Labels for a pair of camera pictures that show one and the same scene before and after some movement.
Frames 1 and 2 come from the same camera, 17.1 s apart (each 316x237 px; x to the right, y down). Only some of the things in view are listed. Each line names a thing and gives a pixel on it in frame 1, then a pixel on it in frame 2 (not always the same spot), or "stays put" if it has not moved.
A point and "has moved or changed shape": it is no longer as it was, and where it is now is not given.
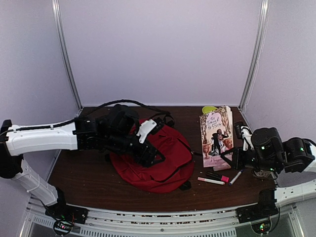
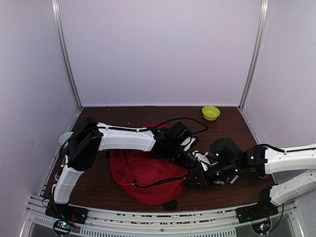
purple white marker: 231,183 stays put
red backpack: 175,171 has moved or changed shape
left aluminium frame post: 57,9 stays put
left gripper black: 146,161 → 187,162
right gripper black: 237,162 → 204,184
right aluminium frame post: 259,41 stays put
